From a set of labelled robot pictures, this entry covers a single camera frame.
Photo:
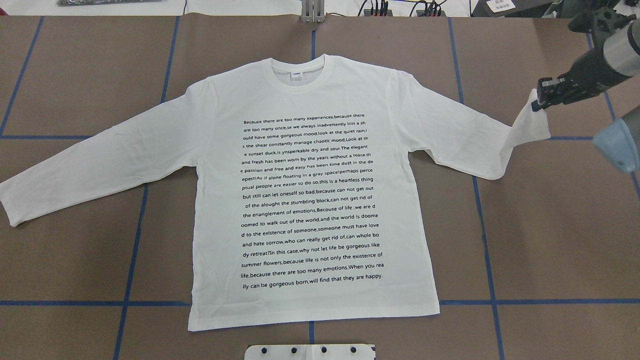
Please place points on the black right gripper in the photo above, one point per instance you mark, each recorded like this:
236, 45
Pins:
589, 71

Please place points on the white long-sleeve printed shirt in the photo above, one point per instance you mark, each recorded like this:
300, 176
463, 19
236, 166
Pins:
306, 206

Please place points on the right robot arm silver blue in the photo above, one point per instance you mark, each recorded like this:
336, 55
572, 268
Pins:
614, 58

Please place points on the aluminium camera post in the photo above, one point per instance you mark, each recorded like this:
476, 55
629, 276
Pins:
313, 11

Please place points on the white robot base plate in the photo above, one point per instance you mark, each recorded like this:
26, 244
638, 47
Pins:
358, 351

